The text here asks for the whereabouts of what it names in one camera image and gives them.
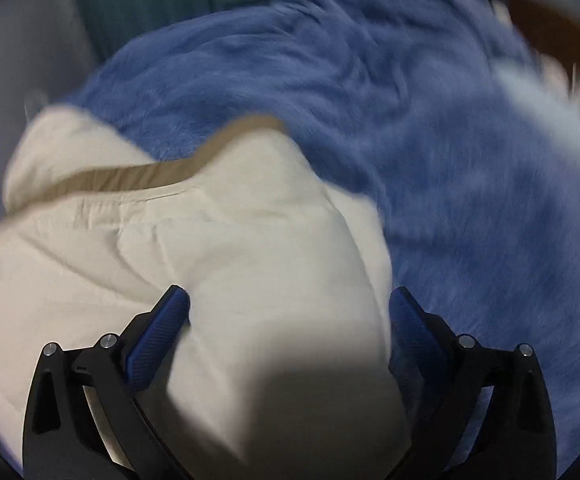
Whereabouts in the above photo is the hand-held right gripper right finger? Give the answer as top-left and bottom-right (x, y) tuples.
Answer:
(390, 286), (557, 480)

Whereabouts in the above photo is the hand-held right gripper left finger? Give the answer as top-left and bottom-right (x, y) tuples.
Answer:
(22, 284), (191, 480)

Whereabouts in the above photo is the cream hooded puffer jacket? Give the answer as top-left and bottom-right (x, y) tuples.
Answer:
(0, 105), (412, 480)

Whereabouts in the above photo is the blue fleece blanket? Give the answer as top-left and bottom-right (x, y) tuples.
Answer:
(65, 0), (580, 480)

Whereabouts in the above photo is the light blue fluffy pillow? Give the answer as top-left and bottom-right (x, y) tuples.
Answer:
(495, 60), (580, 161)

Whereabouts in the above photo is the brown wooden headboard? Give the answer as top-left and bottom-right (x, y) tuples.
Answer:
(500, 0), (580, 78)

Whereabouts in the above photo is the teal curtain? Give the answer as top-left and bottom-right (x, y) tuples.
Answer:
(70, 0), (221, 61)

